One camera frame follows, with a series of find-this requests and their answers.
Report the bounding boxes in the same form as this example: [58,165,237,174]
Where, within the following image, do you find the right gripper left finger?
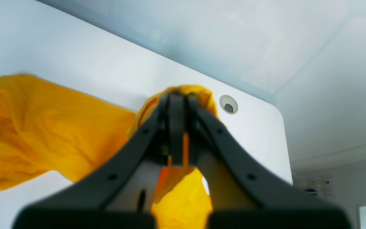
[13,93,183,229]

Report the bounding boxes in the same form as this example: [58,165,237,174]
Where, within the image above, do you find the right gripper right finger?
[185,95,351,229]

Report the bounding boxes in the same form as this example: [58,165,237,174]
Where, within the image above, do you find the yellow Smile T-shirt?
[0,74,218,229]

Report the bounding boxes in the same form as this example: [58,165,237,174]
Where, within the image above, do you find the right table grommet hole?
[219,95,239,115]

